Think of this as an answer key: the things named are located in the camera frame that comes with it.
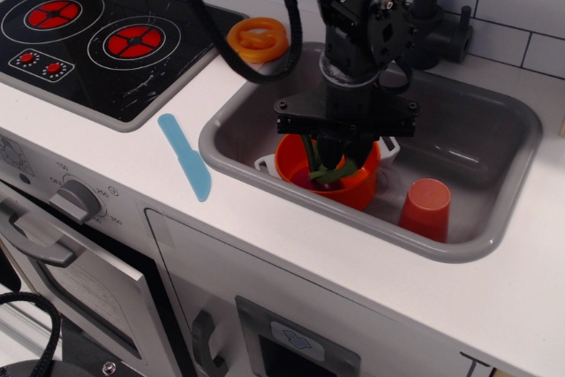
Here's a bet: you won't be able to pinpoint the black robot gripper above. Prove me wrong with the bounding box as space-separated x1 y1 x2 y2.
274 77 421 170

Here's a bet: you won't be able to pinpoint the purple toy beet green leaves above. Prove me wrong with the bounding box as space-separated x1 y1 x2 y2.
290 135 358 192

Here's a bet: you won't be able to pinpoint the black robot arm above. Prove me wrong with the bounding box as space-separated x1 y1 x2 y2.
275 0 420 170

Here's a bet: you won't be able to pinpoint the grey plastic sink basin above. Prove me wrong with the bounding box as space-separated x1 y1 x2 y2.
199 42 542 263

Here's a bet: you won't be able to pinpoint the orange plastic cup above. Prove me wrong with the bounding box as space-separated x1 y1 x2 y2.
398 178 451 243

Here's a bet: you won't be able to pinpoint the orange toy pretzel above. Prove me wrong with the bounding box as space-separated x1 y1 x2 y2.
227 17 290 64

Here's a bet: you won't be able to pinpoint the blue plastic toy knife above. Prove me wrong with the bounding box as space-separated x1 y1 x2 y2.
157 114 212 202

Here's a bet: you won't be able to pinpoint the black toy faucet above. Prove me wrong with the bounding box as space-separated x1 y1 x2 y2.
397 0 473 71

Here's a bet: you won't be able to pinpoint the white cabinet door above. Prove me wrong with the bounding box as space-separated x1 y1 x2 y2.
146 209 493 376

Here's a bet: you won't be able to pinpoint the black toy stove top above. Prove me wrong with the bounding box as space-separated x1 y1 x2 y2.
0 0 248 133

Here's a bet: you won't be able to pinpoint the grey oven knob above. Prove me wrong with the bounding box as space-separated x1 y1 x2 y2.
49 179 102 224

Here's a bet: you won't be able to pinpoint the toy oven door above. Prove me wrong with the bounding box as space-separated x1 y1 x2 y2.
1 185 180 376

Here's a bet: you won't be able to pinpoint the orange toy pot white handles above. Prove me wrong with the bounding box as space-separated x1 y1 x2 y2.
254 134 400 210

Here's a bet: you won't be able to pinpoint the grey cabinet door handle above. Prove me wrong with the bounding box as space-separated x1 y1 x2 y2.
192 310 229 377

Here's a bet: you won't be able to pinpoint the grey oven door handle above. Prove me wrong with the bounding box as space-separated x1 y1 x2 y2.
1 199 80 268

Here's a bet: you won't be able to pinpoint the black braided cable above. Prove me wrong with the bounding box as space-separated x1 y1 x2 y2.
0 291 63 377

